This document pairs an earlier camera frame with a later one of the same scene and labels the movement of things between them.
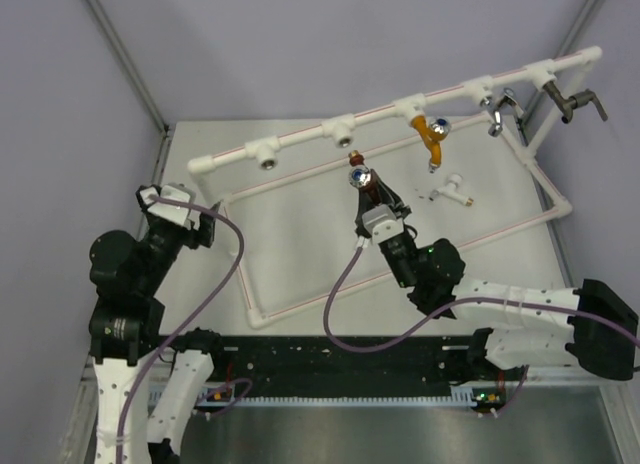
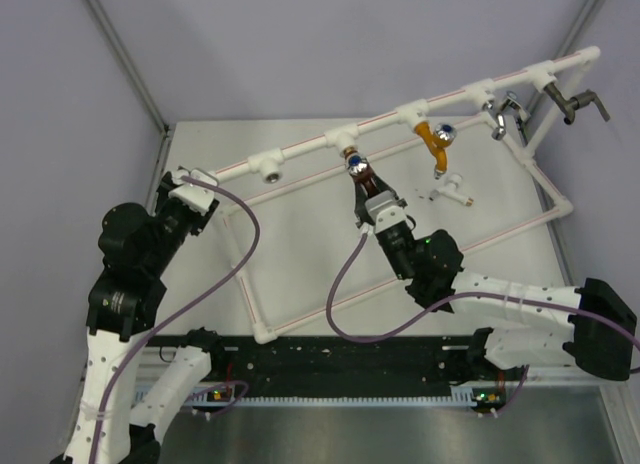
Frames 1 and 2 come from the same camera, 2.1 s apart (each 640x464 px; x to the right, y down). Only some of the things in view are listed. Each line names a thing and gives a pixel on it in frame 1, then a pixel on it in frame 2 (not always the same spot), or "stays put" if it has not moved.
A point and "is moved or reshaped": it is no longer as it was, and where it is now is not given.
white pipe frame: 268,150 is moved or reshaped
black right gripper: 392,200 stays put
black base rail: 313,362 stays put
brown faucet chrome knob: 361,176 is moved or reshaped
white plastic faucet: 451,191 stays put
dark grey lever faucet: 567,105 stays put
